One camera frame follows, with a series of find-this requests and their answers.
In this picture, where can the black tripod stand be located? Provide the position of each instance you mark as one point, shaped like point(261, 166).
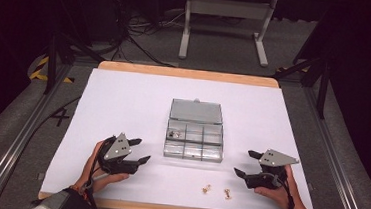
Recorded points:
point(52, 64)
point(321, 88)

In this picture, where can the person's right hand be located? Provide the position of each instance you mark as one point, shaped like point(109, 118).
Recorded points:
point(286, 197)

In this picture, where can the white metal stand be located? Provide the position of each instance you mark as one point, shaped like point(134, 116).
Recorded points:
point(227, 8)

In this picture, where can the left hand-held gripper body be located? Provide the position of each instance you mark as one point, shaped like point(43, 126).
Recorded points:
point(119, 149)

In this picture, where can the yellow black hazard tape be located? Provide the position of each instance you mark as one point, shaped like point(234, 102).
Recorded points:
point(39, 71)

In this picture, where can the transparent grey compartment box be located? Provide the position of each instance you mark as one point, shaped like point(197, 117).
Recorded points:
point(193, 142)

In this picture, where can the white table cover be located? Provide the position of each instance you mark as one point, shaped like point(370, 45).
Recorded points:
point(133, 107)

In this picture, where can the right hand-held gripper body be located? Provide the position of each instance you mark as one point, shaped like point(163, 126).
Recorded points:
point(274, 158)

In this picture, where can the person's left hand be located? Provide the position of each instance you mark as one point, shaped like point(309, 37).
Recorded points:
point(92, 177)

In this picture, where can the aluminium floor rail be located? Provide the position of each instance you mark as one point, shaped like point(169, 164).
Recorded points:
point(21, 131)
point(336, 156)

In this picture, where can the small screw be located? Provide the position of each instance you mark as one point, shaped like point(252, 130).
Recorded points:
point(227, 193)
point(206, 188)

